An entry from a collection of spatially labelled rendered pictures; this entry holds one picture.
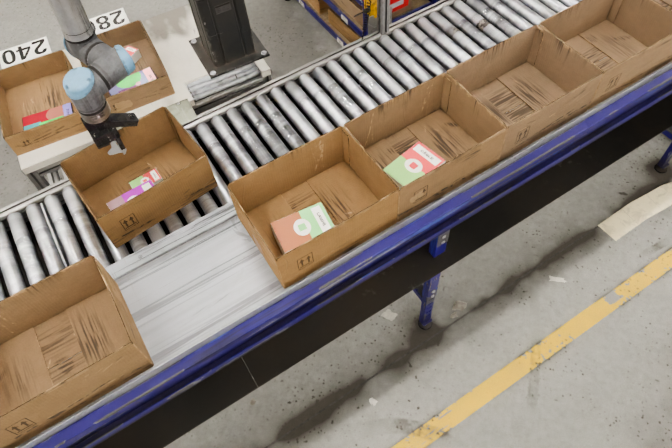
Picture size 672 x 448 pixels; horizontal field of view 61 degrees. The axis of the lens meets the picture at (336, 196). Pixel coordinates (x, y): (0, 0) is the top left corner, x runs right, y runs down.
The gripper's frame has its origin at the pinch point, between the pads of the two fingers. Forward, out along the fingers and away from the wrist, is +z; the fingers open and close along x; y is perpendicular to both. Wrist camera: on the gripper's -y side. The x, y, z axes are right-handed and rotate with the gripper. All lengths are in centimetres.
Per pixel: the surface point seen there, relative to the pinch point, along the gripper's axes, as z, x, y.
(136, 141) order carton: 0.5, -0.3, -4.8
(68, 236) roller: 7.7, 17.5, 29.3
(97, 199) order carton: 7.4, 9.5, 16.0
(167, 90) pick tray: 8.6, -23.1, -24.7
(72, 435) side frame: -15, 86, 43
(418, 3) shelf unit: 55, -48, -172
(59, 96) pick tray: 13, -48, 12
